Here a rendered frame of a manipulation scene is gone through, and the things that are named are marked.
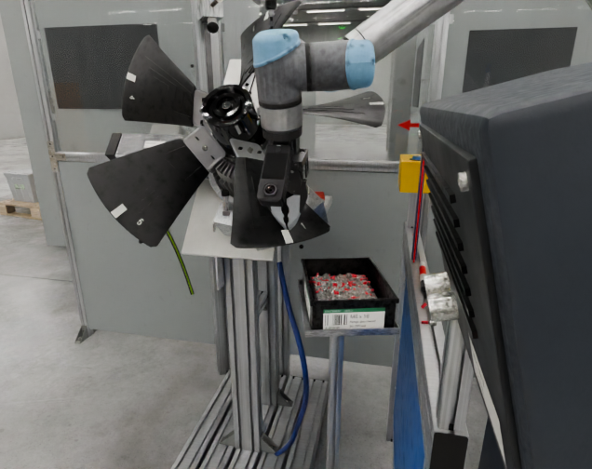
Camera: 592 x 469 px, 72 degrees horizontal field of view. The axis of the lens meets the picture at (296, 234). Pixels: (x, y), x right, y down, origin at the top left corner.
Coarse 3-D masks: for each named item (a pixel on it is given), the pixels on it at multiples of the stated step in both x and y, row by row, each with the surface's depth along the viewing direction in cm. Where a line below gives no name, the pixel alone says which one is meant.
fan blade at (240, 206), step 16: (240, 160) 89; (256, 160) 92; (240, 176) 86; (256, 176) 88; (240, 192) 84; (256, 192) 85; (288, 192) 91; (240, 208) 82; (256, 208) 83; (288, 208) 87; (304, 208) 90; (240, 224) 80; (256, 224) 81; (272, 224) 83; (320, 224) 88; (240, 240) 79; (256, 240) 80; (272, 240) 81; (304, 240) 84
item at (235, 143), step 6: (234, 144) 91; (240, 144) 93; (246, 144) 95; (252, 144) 96; (258, 144) 98; (234, 150) 90; (240, 150) 92; (246, 150) 93; (258, 150) 96; (240, 156) 90; (246, 156) 92; (252, 156) 93; (258, 156) 95
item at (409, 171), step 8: (400, 160) 120; (408, 160) 114; (416, 160) 113; (400, 168) 116; (408, 168) 113; (416, 168) 113; (400, 176) 115; (408, 176) 114; (416, 176) 113; (424, 176) 113; (400, 184) 115; (408, 184) 115; (416, 184) 114; (424, 184) 114; (400, 192) 116; (408, 192) 115; (416, 192) 115; (424, 192) 114
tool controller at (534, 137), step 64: (448, 128) 19; (512, 128) 12; (576, 128) 11; (448, 192) 19; (512, 192) 12; (576, 192) 12; (448, 256) 27; (512, 256) 13; (576, 256) 12; (448, 320) 32; (512, 320) 13; (576, 320) 13; (512, 384) 15; (576, 384) 13; (512, 448) 16; (576, 448) 14
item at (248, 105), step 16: (208, 96) 93; (224, 96) 93; (240, 96) 93; (208, 112) 92; (224, 112) 92; (240, 112) 91; (256, 112) 95; (224, 128) 90; (240, 128) 91; (256, 128) 96; (224, 144) 100
